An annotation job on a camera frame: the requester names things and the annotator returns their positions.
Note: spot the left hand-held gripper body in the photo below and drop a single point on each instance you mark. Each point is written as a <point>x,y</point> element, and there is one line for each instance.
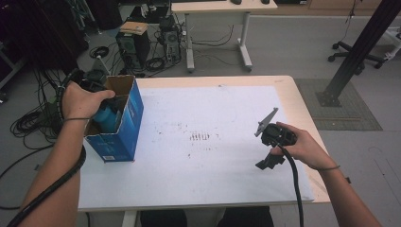
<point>96,78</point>

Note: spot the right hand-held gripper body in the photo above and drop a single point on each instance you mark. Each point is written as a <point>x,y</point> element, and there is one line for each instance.
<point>279,135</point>

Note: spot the blue cardboard box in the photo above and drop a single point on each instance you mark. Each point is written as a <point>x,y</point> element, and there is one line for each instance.
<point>126,138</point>

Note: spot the person's left hand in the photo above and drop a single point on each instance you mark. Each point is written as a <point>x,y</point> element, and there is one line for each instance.
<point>80,102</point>

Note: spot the person's right hand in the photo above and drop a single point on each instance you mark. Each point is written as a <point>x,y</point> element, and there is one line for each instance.
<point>307,148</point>

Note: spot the dark left wrist band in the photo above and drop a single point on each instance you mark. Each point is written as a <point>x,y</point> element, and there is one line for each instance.
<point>77,119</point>

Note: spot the dark wrist band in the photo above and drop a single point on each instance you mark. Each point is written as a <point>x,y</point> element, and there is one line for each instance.
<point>77,119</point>
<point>327,168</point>

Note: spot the black computer tower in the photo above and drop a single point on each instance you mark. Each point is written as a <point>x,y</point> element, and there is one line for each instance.
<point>132,50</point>

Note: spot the dark right wrist band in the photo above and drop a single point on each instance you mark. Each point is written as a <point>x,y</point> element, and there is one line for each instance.
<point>327,168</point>

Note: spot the brown cardboard piece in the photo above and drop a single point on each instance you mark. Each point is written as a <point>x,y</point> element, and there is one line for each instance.
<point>134,27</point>

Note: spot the white paper sheet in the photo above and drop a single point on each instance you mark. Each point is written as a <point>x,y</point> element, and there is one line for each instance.
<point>205,176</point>

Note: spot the grey floor mat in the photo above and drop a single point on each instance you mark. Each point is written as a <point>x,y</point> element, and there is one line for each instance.
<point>353,116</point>

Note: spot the black tape strip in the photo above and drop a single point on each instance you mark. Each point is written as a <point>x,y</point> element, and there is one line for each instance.
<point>347,180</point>

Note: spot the open grey computer tower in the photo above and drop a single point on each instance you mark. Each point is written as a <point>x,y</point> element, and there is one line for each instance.
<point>170,41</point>

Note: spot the white table leg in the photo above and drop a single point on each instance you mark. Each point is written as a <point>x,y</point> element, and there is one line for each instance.
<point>129,219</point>

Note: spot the black metal pole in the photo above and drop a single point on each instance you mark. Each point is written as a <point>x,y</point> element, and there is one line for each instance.
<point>362,47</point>

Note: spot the black office chair base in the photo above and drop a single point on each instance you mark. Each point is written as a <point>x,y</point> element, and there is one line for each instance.
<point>373,58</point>

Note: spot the white-legged wooden desk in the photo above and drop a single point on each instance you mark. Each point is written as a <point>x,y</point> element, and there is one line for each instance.
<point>220,7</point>

